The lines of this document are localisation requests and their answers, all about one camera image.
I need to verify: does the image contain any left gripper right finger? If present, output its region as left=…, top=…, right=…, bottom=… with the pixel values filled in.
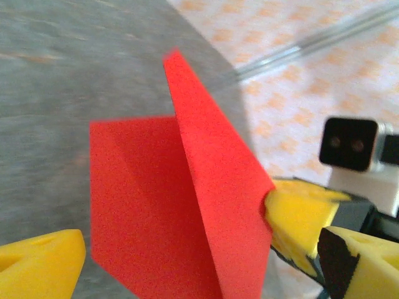
left=317, top=225, right=399, bottom=299

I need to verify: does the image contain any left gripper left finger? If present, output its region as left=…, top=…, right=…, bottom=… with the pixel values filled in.
left=0, top=229, right=87, bottom=299

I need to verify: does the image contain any red square paper sheet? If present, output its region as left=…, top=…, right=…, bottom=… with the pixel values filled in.
left=89, top=51, right=277, bottom=299

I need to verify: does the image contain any aluminium frame post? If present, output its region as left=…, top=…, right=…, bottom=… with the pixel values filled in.
left=218, top=4, right=399, bottom=87

